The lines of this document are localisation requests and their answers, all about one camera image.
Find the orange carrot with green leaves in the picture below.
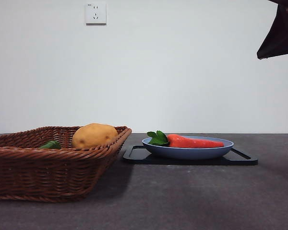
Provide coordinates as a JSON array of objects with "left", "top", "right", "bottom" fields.
[{"left": 147, "top": 130, "right": 225, "bottom": 148}]

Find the blue round plate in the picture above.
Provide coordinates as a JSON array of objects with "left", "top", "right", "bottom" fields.
[{"left": 142, "top": 136, "right": 235, "bottom": 161}]

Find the black rectangular tray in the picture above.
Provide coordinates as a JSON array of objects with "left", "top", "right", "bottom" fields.
[{"left": 121, "top": 144, "right": 259, "bottom": 166}]

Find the yellow-brown potato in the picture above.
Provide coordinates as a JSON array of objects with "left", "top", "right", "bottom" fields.
[{"left": 71, "top": 123, "right": 119, "bottom": 149}]

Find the green chili pepper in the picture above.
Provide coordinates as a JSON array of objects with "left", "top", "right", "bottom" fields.
[{"left": 38, "top": 140, "right": 62, "bottom": 150}]

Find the brown woven wicker basket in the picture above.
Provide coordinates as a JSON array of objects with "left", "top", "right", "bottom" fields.
[{"left": 0, "top": 126, "right": 132, "bottom": 203}]

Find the white wall socket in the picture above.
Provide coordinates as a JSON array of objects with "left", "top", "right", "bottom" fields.
[{"left": 85, "top": 1, "right": 108, "bottom": 25}]

